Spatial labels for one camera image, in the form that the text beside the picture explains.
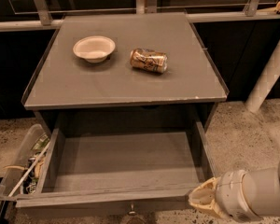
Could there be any grey top drawer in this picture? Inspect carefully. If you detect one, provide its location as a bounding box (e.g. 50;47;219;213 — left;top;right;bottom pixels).
17;121;217;218

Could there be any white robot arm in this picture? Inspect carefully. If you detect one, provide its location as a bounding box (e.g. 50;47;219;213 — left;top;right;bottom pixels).
189;162;280;222

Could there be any metal drawer knob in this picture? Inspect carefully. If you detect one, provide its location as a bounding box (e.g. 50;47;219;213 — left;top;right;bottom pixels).
128;203;137;217

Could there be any grey drawer cabinet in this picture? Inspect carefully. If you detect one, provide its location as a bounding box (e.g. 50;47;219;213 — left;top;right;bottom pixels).
22;13;228;119

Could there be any crushed gold soda can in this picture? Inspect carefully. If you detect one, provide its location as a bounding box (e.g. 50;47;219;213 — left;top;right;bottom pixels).
130;49;168;74

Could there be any white diagonal pole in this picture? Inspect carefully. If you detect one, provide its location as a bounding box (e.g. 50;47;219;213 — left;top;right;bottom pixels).
245;39;280;113

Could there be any white stick in bin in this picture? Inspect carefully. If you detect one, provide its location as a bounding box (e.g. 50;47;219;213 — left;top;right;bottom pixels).
8;142;50;197

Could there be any clear plastic bin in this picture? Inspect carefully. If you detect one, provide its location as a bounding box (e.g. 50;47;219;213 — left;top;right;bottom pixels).
0;124;49;201

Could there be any white paper bowl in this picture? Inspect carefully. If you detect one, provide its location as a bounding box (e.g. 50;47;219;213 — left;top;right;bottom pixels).
73;35;116;63

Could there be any aluminium railing frame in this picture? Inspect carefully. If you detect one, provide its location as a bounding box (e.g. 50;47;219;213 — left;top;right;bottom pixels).
0;0;280;32

